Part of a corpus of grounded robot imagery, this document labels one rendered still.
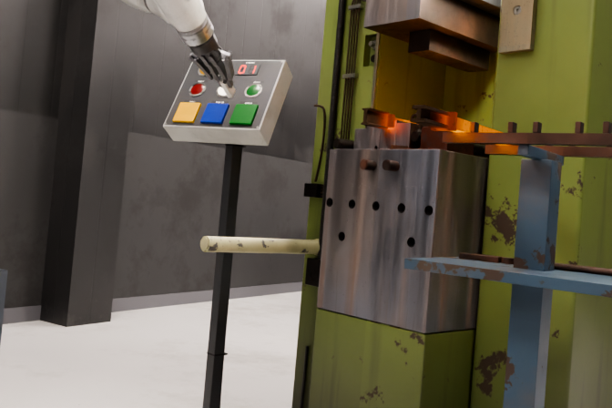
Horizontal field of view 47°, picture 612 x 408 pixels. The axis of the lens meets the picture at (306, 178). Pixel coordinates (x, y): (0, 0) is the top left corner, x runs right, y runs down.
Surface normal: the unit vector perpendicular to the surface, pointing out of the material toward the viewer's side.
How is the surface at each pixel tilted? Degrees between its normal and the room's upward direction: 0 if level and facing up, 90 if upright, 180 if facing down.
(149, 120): 90
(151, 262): 90
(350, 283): 90
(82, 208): 90
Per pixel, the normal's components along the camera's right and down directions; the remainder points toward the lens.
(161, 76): 0.84, 0.05
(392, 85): 0.68, 0.04
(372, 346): -0.73, -0.08
